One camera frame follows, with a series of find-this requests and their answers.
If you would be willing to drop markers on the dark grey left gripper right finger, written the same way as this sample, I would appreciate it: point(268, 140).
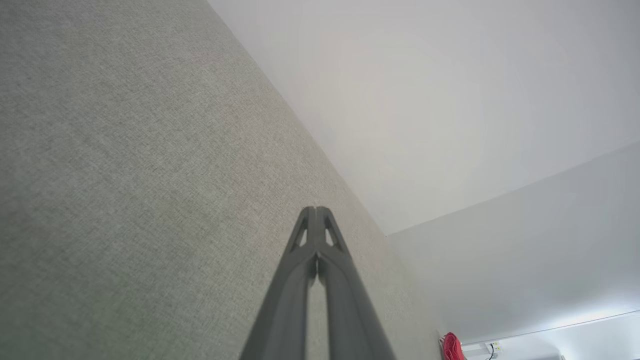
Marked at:
point(350, 310)

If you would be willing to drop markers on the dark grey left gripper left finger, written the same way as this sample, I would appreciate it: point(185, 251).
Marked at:
point(285, 310)

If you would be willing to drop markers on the white wall socket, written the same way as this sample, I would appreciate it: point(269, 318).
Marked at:
point(494, 346)

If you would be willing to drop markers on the grey-green fabric sofa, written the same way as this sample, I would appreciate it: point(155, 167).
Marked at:
point(140, 175)

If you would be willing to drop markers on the red and white garment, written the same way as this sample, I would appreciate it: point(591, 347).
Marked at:
point(452, 347)

